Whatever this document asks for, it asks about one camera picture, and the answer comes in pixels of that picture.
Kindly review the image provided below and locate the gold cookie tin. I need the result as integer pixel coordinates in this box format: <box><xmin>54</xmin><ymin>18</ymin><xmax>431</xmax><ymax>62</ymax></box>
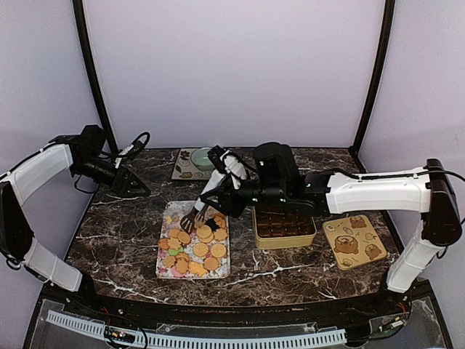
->
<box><xmin>252</xmin><ymin>208</ymin><xmax>317</xmax><ymax>249</ymax></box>

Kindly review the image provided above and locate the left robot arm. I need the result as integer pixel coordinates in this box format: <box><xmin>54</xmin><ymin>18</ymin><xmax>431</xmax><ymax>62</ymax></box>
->
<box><xmin>1</xmin><ymin>124</ymin><xmax>150</xmax><ymax>317</ymax></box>

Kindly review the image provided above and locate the square floral plate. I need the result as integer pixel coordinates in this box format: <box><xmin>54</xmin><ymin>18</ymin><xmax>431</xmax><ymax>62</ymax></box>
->
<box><xmin>171</xmin><ymin>148</ymin><xmax>214</xmax><ymax>181</ymax></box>

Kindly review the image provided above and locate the white slotted cable duct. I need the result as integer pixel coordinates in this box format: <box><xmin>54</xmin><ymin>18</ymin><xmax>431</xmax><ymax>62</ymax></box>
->
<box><xmin>46</xmin><ymin>310</ymin><xmax>347</xmax><ymax>348</ymax></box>

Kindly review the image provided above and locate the bear printed tin lid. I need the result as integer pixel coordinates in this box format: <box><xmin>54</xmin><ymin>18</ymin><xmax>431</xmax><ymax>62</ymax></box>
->
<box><xmin>323</xmin><ymin>215</ymin><xmax>387</xmax><ymax>270</ymax></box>

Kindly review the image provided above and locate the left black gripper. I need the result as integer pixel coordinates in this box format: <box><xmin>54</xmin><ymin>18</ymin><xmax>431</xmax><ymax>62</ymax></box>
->
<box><xmin>73</xmin><ymin>154</ymin><xmax>150</xmax><ymax>198</ymax></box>

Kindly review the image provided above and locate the left black frame post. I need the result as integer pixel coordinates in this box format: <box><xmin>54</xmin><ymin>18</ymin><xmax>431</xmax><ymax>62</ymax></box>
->
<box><xmin>72</xmin><ymin>0</ymin><xmax>118</xmax><ymax>152</ymax></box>

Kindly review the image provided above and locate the black frame post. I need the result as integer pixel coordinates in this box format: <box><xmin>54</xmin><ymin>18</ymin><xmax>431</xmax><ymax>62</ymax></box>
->
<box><xmin>349</xmin><ymin>0</ymin><xmax>396</xmax><ymax>155</ymax></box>
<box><xmin>72</xmin><ymin>0</ymin><xmax>118</xmax><ymax>152</ymax></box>

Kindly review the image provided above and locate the green ceramic bowl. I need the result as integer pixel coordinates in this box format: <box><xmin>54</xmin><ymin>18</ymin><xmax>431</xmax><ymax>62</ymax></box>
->
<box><xmin>190</xmin><ymin>147</ymin><xmax>214</xmax><ymax>172</ymax></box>

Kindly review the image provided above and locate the pink flower cookie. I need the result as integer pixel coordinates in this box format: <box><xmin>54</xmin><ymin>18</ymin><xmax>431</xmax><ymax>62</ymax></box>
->
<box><xmin>171</xmin><ymin>267</ymin><xmax>183</xmax><ymax>278</ymax></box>

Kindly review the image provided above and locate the right black frame post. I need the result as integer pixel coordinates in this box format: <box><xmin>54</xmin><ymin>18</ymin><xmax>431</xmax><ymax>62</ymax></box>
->
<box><xmin>349</xmin><ymin>0</ymin><xmax>396</xmax><ymax>155</ymax></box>

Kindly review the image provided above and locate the floral cookie tray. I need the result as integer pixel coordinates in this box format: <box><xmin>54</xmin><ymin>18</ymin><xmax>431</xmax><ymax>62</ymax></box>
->
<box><xmin>155</xmin><ymin>201</ymin><xmax>231</xmax><ymax>279</ymax></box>

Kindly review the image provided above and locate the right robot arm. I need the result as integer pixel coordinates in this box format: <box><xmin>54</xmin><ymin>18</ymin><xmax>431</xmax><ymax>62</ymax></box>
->
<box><xmin>194</xmin><ymin>142</ymin><xmax>462</xmax><ymax>316</ymax></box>

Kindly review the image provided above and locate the black sandwich cookie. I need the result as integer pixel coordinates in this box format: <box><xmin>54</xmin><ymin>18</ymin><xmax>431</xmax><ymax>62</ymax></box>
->
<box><xmin>205</xmin><ymin>218</ymin><xmax>221</xmax><ymax>233</ymax></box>

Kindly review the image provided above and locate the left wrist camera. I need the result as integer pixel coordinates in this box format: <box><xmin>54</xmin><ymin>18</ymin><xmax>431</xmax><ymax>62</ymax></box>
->
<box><xmin>114</xmin><ymin>143</ymin><xmax>138</xmax><ymax>169</ymax></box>

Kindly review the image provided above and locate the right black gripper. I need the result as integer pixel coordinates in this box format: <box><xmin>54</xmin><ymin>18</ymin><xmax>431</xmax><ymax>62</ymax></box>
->
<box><xmin>201</xmin><ymin>173</ymin><xmax>288</xmax><ymax>217</ymax></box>

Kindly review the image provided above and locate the round patterned biscuit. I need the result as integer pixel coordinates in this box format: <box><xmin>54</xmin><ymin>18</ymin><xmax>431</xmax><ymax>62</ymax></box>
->
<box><xmin>196</xmin><ymin>225</ymin><xmax>212</xmax><ymax>239</ymax></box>

